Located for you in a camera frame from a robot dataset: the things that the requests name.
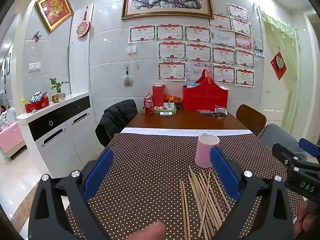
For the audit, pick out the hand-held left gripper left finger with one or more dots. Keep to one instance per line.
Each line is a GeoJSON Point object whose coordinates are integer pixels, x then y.
{"type": "Point", "coordinates": [98, 172]}

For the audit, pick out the person's right hand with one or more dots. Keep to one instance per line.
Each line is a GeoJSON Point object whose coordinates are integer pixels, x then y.
{"type": "Point", "coordinates": [303, 220]}

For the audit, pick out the round red wall ornament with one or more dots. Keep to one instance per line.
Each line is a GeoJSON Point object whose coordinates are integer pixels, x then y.
{"type": "Point", "coordinates": [83, 28]}

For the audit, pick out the red felt bag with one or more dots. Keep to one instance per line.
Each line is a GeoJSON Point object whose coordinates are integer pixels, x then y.
{"type": "Point", "coordinates": [205, 97]}

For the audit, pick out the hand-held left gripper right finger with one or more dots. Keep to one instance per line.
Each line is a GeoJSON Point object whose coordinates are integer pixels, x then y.
{"type": "Point", "coordinates": [225, 172]}

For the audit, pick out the framed red calligraphy picture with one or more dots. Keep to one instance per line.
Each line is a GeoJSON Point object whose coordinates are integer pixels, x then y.
{"type": "Point", "coordinates": [54, 9]}

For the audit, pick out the red basket with items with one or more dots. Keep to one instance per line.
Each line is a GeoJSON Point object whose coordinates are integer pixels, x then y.
{"type": "Point", "coordinates": [37, 107]}

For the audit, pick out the red diamond door decoration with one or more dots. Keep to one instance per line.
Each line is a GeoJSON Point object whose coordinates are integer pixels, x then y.
{"type": "Point", "coordinates": [278, 65]}

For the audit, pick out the pink sofa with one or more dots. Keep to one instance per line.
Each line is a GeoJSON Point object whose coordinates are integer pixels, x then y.
{"type": "Point", "coordinates": [11, 140]}

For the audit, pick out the white sideboard cabinet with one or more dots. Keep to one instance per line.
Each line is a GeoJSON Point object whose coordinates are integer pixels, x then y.
{"type": "Point", "coordinates": [62, 135]}

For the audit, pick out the brown polka dot tablecloth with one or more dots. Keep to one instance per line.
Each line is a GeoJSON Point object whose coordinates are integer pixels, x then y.
{"type": "Point", "coordinates": [155, 160]}

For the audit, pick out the green tray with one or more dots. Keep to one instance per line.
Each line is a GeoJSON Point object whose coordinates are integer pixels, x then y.
{"type": "Point", "coordinates": [172, 110]}

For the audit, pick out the butterfly wall decoration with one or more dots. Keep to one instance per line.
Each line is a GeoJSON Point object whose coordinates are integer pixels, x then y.
{"type": "Point", "coordinates": [37, 35]}

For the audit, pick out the white double wall switch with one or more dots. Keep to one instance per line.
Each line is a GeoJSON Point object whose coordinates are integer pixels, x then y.
{"type": "Point", "coordinates": [132, 49]}

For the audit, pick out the pile of wooden chopsticks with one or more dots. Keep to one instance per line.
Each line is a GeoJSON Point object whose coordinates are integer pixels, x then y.
{"type": "Point", "coordinates": [200, 193]}

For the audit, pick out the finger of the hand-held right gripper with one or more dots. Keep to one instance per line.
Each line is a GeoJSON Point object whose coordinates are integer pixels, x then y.
{"type": "Point", "coordinates": [310, 146]}
{"type": "Point", "coordinates": [285, 152]}

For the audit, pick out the small red gift bag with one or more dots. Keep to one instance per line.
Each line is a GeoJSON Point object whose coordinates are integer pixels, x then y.
{"type": "Point", "coordinates": [158, 96]}

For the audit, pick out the white wall switch panel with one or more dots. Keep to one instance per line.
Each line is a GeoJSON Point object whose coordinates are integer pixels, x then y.
{"type": "Point", "coordinates": [34, 67]}

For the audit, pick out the dark snack packets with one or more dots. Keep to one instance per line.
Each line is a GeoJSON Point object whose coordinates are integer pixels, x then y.
{"type": "Point", "coordinates": [217, 111]}

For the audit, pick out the orange snack packets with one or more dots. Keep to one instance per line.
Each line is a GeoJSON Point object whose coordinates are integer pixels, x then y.
{"type": "Point", "coordinates": [173, 98]}

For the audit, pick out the small wall photo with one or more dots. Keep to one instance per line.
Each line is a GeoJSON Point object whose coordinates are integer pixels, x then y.
{"type": "Point", "coordinates": [259, 52]}

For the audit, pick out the white card box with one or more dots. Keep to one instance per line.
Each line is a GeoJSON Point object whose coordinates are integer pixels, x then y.
{"type": "Point", "coordinates": [169, 105]}

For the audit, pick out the red cola can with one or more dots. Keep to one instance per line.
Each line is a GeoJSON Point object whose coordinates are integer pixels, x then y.
{"type": "Point", "coordinates": [150, 95]}
{"type": "Point", "coordinates": [145, 100]}
{"type": "Point", "coordinates": [149, 107]}

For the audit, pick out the green door curtain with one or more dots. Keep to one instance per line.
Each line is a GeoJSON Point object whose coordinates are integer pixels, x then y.
{"type": "Point", "coordinates": [287, 55]}

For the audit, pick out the pink cup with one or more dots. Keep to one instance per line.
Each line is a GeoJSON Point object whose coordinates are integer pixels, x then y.
{"type": "Point", "coordinates": [203, 152]}

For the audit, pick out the potted green plant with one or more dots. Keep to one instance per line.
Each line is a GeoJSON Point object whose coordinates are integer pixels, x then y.
{"type": "Point", "coordinates": [58, 96]}

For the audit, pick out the group of wall certificates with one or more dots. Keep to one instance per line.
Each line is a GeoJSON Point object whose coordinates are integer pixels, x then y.
{"type": "Point", "coordinates": [172, 52]}

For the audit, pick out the white flat device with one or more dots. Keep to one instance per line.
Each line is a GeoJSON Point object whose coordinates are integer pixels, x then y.
{"type": "Point", "coordinates": [166, 114]}

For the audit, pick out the black jacket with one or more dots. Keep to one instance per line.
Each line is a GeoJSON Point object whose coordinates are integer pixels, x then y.
{"type": "Point", "coordinates": [117, 120]}

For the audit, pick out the brown wooden chair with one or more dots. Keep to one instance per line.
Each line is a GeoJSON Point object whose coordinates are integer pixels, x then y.
{"type": "Point", "coordinates": [250, 117]}

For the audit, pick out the person's left hand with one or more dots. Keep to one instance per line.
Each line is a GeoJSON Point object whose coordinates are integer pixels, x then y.
{"type": "Point", "coordinates": [147, 231]}

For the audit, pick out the red white small packets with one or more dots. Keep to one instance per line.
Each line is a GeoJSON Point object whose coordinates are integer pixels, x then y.
{"type": "Point", "coordinates": [158, 108]}

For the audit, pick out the black white patterned pouch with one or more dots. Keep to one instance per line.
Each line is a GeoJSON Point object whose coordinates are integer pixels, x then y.
{"type": "Point", "coordinates": [37, 96]}

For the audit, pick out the framed blossom painting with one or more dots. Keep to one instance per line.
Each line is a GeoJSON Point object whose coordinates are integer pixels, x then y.
{"type": "Point", "coordinates": [167, 0]}

